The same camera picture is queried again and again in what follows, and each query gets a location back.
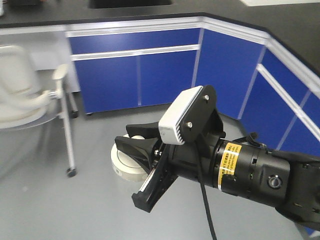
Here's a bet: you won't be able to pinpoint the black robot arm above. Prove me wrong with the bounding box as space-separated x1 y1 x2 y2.
115 105 320 230

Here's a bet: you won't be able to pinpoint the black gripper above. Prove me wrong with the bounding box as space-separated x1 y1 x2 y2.
114 104 227 213

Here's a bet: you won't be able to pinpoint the glass jar with white lid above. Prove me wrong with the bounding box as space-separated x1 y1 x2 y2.
110 143 148 182

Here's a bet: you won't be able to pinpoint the blue lab cabinets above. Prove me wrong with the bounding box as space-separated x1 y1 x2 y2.
66 18 320 156

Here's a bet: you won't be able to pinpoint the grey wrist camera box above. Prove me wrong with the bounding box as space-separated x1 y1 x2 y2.
158 85 217 146

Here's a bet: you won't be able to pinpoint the white rolling chair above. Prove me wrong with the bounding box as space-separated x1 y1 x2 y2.
0 45 79 178

